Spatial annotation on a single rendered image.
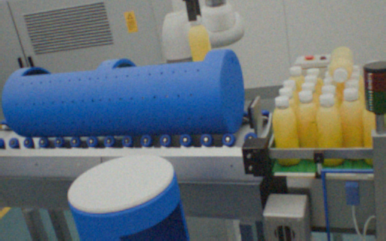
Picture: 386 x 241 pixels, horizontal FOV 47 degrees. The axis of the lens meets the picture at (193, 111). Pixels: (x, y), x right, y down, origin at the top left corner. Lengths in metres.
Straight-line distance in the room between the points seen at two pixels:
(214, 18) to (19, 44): 1.91
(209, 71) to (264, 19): 2.94
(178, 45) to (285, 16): 2.28
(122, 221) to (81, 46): 2.42
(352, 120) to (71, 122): 0.95
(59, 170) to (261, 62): 2.95
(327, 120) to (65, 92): 0.90
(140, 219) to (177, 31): 1.21
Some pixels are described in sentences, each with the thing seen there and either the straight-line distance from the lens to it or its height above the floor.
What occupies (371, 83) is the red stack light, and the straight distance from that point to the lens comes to 1.03.
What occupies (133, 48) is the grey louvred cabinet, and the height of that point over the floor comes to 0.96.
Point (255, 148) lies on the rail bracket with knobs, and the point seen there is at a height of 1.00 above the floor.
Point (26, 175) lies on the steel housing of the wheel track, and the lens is 1.92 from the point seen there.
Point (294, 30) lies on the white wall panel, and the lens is 4.32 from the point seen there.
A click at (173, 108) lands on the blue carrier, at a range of 1.44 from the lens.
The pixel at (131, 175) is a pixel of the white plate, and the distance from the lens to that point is 1.20.
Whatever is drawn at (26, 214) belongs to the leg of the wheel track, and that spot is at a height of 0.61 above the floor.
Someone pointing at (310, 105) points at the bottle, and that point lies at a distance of 1.35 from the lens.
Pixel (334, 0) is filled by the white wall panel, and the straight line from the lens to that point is 4.29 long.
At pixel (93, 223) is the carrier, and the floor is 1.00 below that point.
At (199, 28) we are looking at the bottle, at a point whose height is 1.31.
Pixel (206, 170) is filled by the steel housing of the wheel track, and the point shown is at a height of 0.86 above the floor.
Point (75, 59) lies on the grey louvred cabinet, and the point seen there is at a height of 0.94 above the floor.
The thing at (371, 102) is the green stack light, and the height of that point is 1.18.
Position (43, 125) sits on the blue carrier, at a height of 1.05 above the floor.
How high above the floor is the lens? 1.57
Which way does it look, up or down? 20 degrees down
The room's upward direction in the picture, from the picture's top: 11 degrees counter-clockwise
